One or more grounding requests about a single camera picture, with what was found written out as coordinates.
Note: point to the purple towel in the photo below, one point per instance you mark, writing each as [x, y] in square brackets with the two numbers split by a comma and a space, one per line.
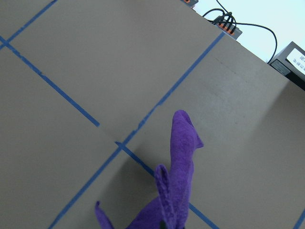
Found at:
[169, 210]

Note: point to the lower orange connector block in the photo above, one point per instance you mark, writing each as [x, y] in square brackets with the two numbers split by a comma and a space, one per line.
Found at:
[228, 25]

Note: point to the orange connector block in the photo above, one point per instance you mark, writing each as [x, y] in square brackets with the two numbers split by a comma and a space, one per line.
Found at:
[190, 2]
[228, 25]

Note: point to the upper orange connector block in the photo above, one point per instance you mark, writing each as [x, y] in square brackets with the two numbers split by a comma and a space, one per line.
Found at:
[190, 2]

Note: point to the black computer box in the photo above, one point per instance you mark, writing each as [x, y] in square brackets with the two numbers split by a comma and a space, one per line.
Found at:
[290, 62]

